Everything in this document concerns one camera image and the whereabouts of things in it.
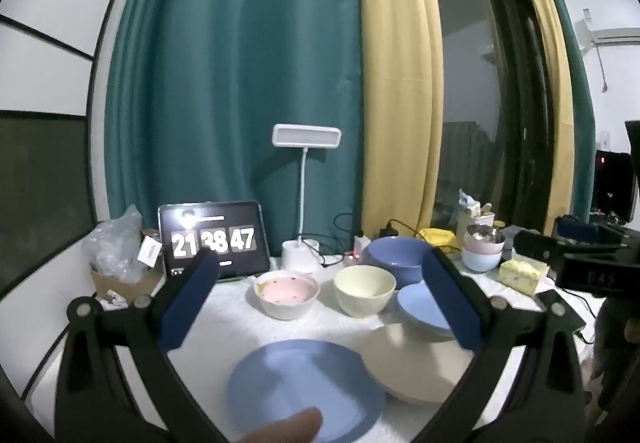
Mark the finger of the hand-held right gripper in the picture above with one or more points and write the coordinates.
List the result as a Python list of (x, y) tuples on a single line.
[(575, 227), (537, 245)]

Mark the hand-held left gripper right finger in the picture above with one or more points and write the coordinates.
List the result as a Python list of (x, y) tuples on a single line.
[(452, 298)]

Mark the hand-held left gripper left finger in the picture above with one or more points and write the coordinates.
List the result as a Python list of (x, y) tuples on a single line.
[(187, 303)]

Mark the small blue plate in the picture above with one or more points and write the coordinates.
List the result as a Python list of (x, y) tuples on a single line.
[(420, 305)]

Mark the large blue bowl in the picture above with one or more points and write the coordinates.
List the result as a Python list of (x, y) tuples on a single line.
[(395, 258)]

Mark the cream plate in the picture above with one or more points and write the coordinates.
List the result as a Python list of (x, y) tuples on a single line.
[(415, 363)]

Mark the cream bowl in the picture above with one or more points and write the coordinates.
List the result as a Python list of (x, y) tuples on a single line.
[(365, 290)]

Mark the pink strawberry bowl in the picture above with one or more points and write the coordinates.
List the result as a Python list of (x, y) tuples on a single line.
[(286, 295)]

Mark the large blue plate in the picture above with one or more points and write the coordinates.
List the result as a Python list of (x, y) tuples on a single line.
[(300, 378)]

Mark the person's left hand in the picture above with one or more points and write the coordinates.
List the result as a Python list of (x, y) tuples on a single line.
[(290, 428)]

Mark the yellow tissue box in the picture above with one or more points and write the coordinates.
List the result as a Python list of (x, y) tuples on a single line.
[(522, 278)]

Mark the white textured tablecloth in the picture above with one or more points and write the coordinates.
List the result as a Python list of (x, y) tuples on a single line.
[(220, 318)]

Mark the light blue bowl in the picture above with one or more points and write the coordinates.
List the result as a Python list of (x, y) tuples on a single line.
[(480, 262)]

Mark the steel bowl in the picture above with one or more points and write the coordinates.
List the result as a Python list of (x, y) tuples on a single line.
[(485, 233)]

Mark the pale pink bowl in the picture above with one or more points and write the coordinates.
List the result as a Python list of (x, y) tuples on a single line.
[(472, 245)]

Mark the dark monitor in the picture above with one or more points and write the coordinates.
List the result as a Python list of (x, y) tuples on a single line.
[(612, 183)]

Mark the yellow wipes packet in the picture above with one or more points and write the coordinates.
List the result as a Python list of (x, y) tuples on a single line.
[(437, 238)]

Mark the cardboard box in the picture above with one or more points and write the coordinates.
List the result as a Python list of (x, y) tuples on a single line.
[(125, 290)]

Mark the small white box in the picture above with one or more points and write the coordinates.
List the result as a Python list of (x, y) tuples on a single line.
[(149, 251)]

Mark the blue snack pack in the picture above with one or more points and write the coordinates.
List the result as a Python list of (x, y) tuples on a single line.
[(467, 205)]

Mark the black charger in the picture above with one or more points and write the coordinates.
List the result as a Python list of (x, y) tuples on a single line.
[(389, 232)]

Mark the clear plastic bag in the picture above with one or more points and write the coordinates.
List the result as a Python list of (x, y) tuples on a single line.
[(112, 248)]

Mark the tablet with clock display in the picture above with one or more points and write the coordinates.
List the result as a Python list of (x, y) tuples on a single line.
[(240, 223)]

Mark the white charger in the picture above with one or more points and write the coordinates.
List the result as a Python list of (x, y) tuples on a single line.
[(361, 244)]

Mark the white power strip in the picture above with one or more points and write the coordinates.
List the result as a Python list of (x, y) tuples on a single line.
[(352, 259)]

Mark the teal curtain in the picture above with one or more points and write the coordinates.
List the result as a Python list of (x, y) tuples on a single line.
[(580, 98), (225, 48)]

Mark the yellow curtain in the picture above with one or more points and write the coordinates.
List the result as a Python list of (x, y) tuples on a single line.
[(550, 73), (400, 73)]

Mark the dark glass door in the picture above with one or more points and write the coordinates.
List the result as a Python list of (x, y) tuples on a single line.
[(480, 73)]

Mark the white air conditioner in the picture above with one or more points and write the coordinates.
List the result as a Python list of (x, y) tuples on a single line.
[(617, 40)]

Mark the white desk lamp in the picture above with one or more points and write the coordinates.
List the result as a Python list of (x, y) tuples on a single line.
[(306, 136)]

